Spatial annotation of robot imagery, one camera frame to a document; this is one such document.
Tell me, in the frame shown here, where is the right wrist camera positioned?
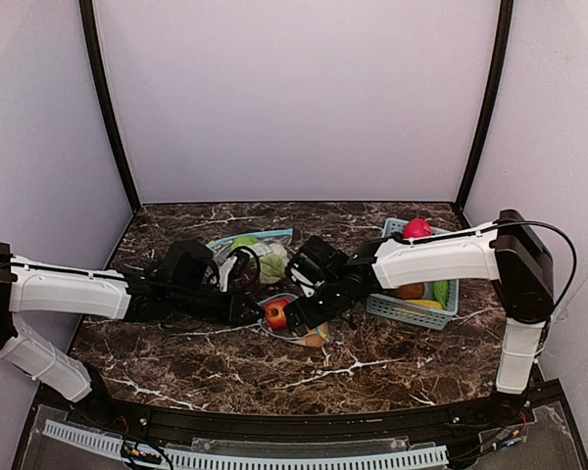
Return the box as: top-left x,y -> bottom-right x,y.
286,261 -> 317,298

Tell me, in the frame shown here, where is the orange brown potato toy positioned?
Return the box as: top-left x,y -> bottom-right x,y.
393,283 -> 425,301

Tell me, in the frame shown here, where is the clear zip bag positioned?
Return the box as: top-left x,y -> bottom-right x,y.
207,228 -> 294,292
258,293 -> 331,348

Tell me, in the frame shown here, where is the yellow lemon toy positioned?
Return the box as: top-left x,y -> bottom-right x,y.
407,299 -> 444,310

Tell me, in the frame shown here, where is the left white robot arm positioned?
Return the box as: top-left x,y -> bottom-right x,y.
0,240 -> 263,403

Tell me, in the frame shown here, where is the black frame post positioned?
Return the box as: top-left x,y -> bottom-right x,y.
455,0 -> 515,213
78,0 -> 142,213

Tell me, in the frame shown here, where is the pink red apple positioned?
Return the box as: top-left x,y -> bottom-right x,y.
402,218 -> 433,239

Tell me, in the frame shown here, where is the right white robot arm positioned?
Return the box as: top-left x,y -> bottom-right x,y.
284,210 -> 570,396

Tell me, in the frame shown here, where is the right black frame post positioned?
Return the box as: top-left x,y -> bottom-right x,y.
455,0 -> 515,213

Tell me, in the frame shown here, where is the green bumpy cucumber toy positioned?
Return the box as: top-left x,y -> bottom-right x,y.
432,280 -> 450,309

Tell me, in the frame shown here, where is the white slotted cable duct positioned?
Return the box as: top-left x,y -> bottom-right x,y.
42,419 -> 449,470

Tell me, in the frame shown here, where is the red round fruit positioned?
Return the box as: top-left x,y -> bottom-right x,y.
265,299 -> 290,331

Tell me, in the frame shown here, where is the green apple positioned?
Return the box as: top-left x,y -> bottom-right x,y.
231,236 -> 259,250

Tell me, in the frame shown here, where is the light blue plastic basket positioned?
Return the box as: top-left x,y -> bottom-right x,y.
366,217 -> 461,332

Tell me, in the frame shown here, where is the white cauliflower toy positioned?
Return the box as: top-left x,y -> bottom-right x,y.
251,242 -> 289,285

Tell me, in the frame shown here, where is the left black frame post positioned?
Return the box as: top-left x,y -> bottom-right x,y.
78,0 -> 142,213

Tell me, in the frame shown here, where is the orange fruit toy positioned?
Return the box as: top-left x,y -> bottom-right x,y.
302,323 -> 330,348

